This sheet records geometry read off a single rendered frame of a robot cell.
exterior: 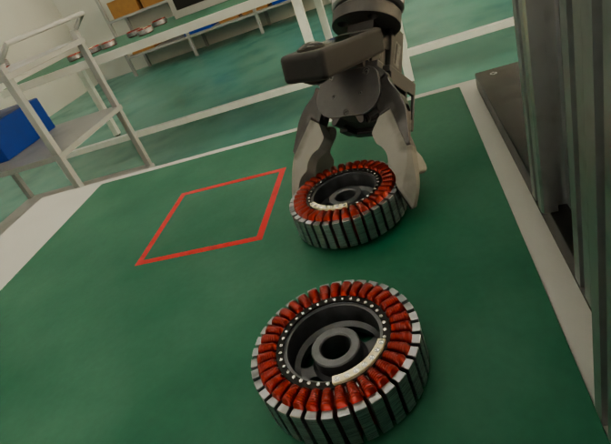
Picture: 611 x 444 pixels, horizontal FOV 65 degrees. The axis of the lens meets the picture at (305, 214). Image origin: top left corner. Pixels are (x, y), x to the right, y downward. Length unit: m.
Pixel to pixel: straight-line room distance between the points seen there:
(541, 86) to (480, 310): 0.15
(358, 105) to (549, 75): 0.18
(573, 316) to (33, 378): 0.44
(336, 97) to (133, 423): 0.33
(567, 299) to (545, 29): 0.17
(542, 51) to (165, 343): 0.36
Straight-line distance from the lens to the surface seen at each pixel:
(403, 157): 0.44
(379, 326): 0.31
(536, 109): 0.36
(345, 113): 0.48
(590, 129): 0.19
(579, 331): 0.34
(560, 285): 0.37
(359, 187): 0.49
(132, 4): 7.32
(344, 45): 0.44
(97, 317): 0.53
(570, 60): 0.26
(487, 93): 0.62
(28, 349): 0.56
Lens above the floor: 1.00
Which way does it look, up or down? 30 degrees down
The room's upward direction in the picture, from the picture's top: 22 degrees counter-clockwise
